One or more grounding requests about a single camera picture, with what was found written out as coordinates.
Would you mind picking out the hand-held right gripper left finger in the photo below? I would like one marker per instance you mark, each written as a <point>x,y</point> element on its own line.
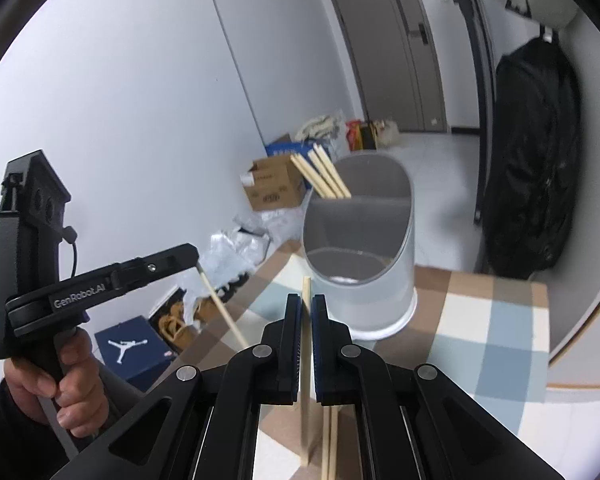
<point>295,320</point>

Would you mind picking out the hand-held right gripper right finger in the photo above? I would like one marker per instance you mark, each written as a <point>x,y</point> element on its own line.
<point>318,320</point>

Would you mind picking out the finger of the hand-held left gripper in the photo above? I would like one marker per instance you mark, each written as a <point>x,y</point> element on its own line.
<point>170,260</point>

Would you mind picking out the white grey-rimmed utensil holder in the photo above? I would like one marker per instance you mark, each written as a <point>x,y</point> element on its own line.
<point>360,300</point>

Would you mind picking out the person's left forearm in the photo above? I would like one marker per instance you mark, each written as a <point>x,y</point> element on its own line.
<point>5,440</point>

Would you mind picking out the person's left hand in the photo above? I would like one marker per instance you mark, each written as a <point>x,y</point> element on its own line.
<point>87,390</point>

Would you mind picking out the brown shoe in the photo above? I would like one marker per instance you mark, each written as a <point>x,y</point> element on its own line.
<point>172,327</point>

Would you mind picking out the black and white shoe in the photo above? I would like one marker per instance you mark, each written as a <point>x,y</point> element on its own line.
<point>235,287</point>

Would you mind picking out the clear plastic wrap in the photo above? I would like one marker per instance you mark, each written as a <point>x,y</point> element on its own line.
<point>240,250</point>

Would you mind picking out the blue shoe box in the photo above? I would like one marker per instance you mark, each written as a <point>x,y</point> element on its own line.
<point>125,350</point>

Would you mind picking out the brown cardboard box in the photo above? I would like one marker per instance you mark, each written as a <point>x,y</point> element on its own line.
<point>275,185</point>

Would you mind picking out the blue carton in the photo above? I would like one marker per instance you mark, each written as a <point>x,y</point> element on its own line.
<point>280,149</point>

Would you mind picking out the checked tablecloth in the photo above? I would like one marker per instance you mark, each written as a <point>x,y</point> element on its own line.
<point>480,320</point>

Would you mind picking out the red and yellow bag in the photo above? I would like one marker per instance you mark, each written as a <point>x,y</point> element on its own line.
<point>360,135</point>

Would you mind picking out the white cloth bundle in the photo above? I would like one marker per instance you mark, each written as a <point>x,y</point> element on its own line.
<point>320,127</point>

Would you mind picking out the beige bag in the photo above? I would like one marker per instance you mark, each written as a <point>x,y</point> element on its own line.
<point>386,134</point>

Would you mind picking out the black backpack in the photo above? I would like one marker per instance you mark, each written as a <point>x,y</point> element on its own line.
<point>530,160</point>

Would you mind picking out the black clothes rack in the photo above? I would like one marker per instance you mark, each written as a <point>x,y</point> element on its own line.
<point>485,110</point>

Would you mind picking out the grey door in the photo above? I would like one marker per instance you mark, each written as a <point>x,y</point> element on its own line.
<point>380,35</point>

